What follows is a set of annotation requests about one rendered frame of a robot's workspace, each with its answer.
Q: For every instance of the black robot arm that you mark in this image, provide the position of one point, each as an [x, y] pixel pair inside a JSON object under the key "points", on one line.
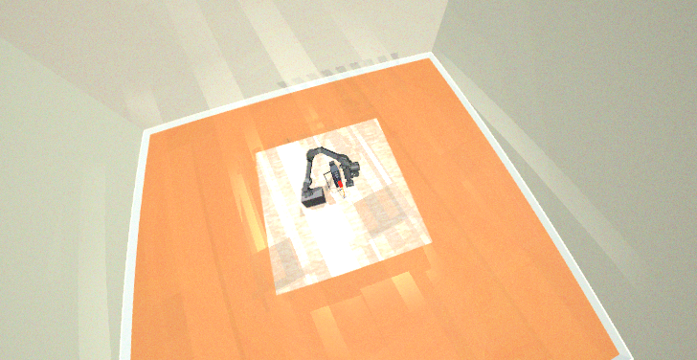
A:
{"points": [[345, 164]]}

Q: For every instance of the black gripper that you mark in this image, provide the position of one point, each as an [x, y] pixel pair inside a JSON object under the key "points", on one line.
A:
{"points": [[349, 182]]}

